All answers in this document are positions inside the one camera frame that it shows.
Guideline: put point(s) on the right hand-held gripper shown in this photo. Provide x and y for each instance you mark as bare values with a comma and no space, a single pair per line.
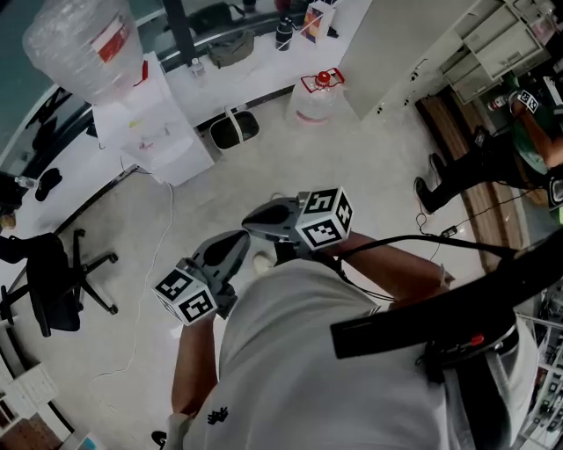
323,228

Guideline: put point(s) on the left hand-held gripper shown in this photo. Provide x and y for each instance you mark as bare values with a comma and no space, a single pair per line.
189,303

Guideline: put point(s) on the white bin with handle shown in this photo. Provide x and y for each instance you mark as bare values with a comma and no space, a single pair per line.
235,125

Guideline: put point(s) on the person's left forearm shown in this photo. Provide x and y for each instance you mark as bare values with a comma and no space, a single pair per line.
193,365

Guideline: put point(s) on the person's right forearm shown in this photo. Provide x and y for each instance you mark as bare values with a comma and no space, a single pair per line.
396,272

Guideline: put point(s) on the person's white shoe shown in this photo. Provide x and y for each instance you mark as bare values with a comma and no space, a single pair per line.
264,263

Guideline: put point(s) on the clear water jug red cap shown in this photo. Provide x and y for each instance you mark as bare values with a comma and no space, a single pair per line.
314,103

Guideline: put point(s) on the person's white shirt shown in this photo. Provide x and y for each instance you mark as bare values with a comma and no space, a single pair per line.
308,351

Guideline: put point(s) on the white water dispenser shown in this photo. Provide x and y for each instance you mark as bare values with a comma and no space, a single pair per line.
154,127

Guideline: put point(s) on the small clear bottle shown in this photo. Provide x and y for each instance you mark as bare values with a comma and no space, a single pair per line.
198,72

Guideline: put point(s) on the black office chair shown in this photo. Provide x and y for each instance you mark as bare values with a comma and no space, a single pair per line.
48,281

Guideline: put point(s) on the olive green bag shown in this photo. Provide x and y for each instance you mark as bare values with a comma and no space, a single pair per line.
231,48

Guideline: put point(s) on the black drinking bottle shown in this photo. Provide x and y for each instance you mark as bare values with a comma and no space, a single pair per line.
284,35

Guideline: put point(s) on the black cloth item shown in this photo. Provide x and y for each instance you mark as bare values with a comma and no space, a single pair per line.
47,184

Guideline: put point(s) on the wooden bench planks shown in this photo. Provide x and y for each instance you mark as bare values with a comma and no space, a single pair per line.
453,132

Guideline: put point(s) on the clear plastic bottle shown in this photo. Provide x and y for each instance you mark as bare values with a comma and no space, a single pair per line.
26,182

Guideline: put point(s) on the black chest pack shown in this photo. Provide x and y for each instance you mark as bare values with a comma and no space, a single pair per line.
462,349

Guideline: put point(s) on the large clear water bottle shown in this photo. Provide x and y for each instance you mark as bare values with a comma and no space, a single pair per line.
79,48

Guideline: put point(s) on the white drawer unit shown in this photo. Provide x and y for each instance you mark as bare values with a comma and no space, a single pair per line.
497,48

